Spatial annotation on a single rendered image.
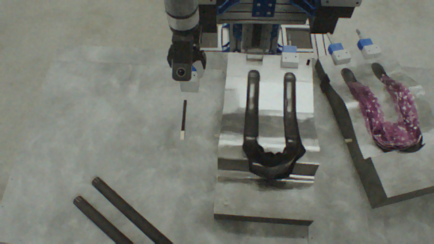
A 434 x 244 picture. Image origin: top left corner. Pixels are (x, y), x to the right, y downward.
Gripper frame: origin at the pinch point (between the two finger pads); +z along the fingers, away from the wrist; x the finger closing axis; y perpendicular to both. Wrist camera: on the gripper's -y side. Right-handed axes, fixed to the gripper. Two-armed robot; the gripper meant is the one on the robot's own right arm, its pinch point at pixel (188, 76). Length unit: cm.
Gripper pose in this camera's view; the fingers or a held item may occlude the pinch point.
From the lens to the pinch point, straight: 103.6
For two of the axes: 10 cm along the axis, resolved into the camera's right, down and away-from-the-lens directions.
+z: 0.2, 4.7, 8.8
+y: 0.9, -8.8, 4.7
